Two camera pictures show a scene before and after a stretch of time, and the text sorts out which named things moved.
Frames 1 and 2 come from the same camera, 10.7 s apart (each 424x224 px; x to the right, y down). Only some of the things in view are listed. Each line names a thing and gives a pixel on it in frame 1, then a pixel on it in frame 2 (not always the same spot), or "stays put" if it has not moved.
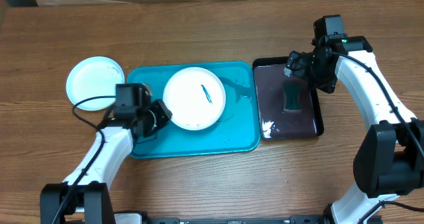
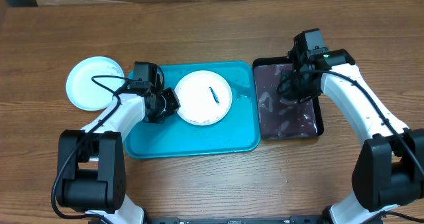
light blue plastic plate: (94, 76) stays put
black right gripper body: (319, 75) to (295, 87)
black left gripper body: (153, 117) to (165, 103)
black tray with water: (275, 122) stays put
